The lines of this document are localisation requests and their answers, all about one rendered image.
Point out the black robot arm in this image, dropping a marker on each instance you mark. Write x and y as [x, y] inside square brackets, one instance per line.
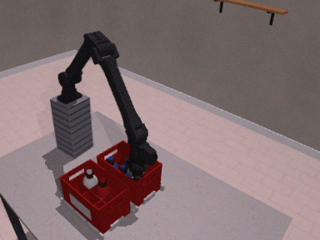
[99, 47]

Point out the red crate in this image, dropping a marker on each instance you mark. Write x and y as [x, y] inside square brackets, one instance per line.
[96, 210]
[138, 191]

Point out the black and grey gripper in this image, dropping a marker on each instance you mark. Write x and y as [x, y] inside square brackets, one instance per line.
[129, 169]

